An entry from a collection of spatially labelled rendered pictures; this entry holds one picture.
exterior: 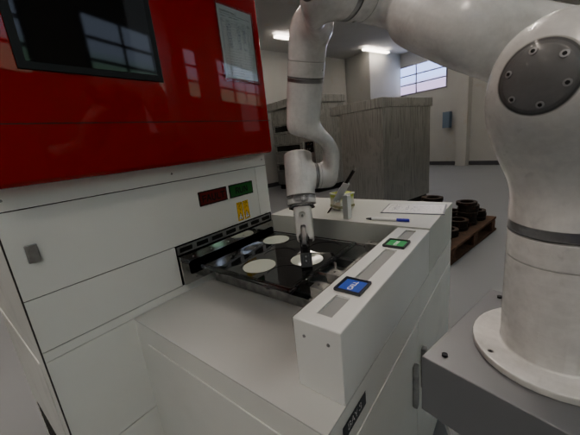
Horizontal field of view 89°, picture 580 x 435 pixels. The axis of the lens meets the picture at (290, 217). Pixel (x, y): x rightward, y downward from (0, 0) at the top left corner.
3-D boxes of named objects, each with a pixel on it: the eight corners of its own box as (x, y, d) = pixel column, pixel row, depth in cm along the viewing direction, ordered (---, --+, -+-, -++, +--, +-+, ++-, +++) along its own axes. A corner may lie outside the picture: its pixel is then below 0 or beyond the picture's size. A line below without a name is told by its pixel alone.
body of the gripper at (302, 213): (314, 199, 80) (318, 240, 79) (314, 204, 90) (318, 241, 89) (286, 202, 81) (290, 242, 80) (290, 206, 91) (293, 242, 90)
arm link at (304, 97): (343, 75, 78) (330, 180, 94) (284, 74, 76) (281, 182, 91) (356, 79, 71) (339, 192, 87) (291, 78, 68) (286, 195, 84)
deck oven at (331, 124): (271, 190, 829) (261, 105, 774) (306, 182, 904) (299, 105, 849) (312, 194, 694) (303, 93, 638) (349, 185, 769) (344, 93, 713)
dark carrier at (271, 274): (205, 266, 95) (204, 264, 95) (274, 234, 121) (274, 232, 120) (289, 289, 74) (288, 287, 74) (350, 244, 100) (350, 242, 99)
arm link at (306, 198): (315, 192, 81) (316, 203, 81) (315, 197, 90) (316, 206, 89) (285, 195, 82) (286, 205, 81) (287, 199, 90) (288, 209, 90)
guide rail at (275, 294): (216, 280, 101) (214, 272, 100) (220, 277, 102) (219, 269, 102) (348, 322, 70) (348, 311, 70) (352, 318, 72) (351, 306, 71)
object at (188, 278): (182, 284, 94) (177, 256, 92) (272, 241, 127) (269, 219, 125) (185, 285, 93) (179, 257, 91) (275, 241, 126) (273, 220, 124)
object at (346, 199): (333, 218, 108) (330, 182, 104) (338, 216, 110) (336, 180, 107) (348, 219, 104) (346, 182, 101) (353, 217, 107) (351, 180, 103)
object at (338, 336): (299, 384, 54) (291, 317, 51) (398, 267, 95) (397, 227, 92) (344, 407, 48) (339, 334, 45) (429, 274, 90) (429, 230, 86)
